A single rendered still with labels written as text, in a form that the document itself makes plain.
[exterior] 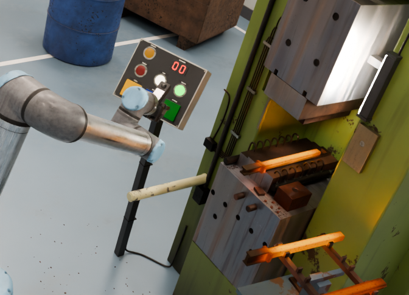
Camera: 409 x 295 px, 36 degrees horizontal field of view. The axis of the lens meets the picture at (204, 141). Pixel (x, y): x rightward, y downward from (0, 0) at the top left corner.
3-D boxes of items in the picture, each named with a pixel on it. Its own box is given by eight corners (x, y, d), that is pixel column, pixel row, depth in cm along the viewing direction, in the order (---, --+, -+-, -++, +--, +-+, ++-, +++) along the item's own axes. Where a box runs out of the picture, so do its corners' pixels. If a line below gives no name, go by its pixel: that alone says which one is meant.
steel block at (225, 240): (244, 298, 268) (280, 219, 245) (192, 239, 289) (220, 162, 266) (328, 263, 304) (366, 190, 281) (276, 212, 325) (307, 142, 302)
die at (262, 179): (266, 193, 257) (274, 176, 253) (235, 164, 268) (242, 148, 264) (332, 174, 284) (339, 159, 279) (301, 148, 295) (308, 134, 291)
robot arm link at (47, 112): (67, 106, 169) (173, 142, 231) (36, 84, 174) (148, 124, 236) (45, 143, 170) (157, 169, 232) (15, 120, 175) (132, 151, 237)
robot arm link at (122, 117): (120, 148, 228) (138, 118, 227) (97, 131, 232) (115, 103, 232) (132, 151, 237) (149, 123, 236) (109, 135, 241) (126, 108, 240)
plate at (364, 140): (358, 173, 236) (378, 136, 227) (341, 159, 241) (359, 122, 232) (361, 173, 237) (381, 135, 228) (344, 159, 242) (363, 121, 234)
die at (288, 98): (297, 120, 239) (307, 99, 234) (263, 92, 250) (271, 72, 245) (364, 107, 266) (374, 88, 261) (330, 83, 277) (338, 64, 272)
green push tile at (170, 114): (172, 121, 270) (180, 106, 270) (158, 113, 272) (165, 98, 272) (173, 122, 272) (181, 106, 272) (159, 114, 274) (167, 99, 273)
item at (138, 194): (131, 205, 277) (133, 196, 275) (124, 197, 280) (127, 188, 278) (206, 186, 306) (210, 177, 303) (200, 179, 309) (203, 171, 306)
